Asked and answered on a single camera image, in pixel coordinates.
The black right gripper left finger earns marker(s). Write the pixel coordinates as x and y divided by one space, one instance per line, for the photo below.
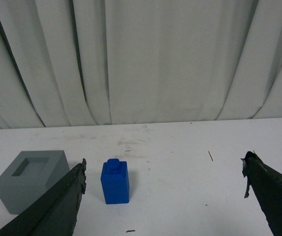
55 212

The white curtain backdrop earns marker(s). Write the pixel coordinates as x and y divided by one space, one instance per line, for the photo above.
98 62

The gray base with square hole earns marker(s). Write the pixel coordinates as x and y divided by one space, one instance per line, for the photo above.
29 176

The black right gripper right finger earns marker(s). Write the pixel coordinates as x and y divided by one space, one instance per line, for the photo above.
267 186

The blue block part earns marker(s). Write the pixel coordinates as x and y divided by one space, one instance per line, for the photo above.
115 182

